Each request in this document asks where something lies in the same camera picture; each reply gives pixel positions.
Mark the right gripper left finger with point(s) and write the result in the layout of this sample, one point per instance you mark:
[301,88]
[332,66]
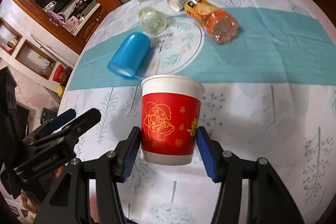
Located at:
[112,168]

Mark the clear glass cup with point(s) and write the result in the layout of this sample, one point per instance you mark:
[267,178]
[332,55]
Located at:
[152,21]

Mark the red bucket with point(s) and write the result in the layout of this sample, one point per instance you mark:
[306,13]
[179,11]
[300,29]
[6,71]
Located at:
[61,73]

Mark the red paper cup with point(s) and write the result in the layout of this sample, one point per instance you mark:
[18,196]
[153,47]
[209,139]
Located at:
[170,112]

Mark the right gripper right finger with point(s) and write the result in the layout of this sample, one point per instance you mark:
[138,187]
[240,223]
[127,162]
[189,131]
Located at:
[226,169]

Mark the blue plastic cup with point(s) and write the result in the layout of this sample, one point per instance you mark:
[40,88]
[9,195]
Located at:
[129,56]

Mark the orange juice bottle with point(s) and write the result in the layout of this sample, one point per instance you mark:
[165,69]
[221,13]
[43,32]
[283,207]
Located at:
[219,25]

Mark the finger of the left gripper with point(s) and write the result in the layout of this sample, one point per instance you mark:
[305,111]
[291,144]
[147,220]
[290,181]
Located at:
[78,126]
[49,125]

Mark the floral white tablecloth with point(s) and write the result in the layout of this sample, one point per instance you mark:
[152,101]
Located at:
[269,93]

